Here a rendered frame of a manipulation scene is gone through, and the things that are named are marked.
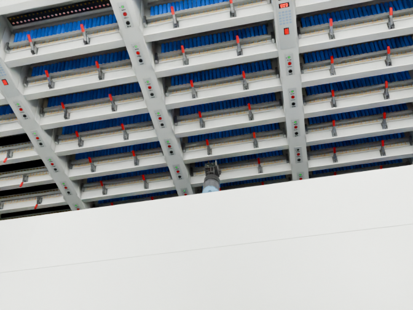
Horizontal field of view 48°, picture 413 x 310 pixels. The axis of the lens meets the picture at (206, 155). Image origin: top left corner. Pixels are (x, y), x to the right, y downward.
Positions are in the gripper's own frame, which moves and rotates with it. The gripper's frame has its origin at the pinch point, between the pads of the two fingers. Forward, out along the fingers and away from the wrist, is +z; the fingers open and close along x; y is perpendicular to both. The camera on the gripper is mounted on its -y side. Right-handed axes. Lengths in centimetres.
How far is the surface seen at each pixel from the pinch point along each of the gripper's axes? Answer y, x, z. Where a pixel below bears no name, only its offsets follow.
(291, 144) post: 10.5, -46.2, -7.6
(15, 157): 30, 110, -11
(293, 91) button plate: 45, -50, -15
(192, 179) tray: -7.0, 14.8, -0.5
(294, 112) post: 32, -50, -12
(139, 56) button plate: 78, 20, -23
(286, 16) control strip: 84, -50, -24
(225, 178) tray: -8.4, -5.4, -2.9
